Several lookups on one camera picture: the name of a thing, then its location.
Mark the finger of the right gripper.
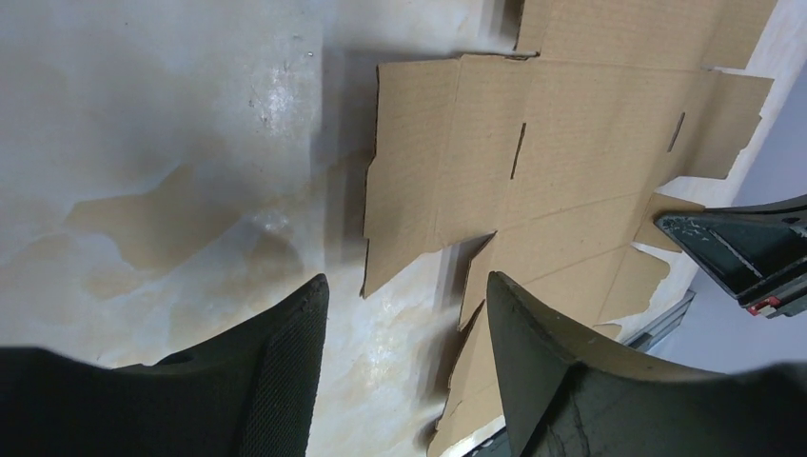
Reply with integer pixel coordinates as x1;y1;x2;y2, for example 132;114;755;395
654;195;806;319

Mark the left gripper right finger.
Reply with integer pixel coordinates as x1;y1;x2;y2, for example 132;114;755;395
486;271;806;456

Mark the brown cardboard box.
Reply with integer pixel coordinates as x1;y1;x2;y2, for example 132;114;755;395
363;1;775;456

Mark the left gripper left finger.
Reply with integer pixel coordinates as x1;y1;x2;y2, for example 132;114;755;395
1;274;329;456

